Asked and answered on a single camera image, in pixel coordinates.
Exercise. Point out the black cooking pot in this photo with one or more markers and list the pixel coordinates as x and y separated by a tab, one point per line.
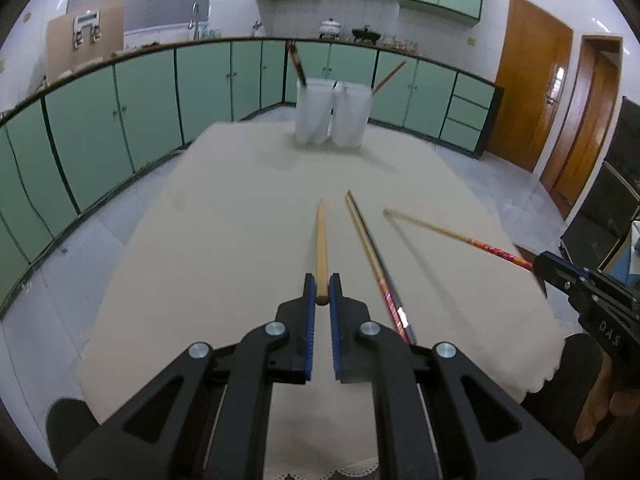
366	35

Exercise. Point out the person's left leg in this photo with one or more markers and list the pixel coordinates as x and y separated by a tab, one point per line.
72	425

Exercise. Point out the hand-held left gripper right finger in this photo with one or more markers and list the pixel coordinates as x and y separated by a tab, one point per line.
336	330

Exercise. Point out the metal sink faucet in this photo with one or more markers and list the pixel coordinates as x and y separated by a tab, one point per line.
193	20

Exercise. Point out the brown cardboard box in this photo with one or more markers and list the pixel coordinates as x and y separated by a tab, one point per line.
110	30

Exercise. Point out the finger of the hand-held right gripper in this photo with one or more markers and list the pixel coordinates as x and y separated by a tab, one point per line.
560	287
560	267

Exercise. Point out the glass jar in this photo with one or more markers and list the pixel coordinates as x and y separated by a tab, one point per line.
388	40
410	44

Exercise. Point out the white plastic utensil holder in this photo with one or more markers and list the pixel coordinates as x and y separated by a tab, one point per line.
350	120

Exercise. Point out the black chair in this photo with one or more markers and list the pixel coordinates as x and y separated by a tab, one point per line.
600	210

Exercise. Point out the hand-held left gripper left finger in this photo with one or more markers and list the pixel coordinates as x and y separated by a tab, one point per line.
310	320

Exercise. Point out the white cooking pot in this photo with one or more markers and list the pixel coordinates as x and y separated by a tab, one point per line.
331	28

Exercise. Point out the green base cabinets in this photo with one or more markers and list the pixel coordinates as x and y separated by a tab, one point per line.
145	100

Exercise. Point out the person's leg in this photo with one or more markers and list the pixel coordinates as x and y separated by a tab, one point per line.
565	370
72	425

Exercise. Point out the brown wooden door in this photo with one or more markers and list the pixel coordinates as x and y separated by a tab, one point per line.
525	85
585	135

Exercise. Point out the person's right hand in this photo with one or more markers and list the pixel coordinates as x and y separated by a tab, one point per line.
595	410

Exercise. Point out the person's right leg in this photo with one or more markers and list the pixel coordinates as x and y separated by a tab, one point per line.
565	370

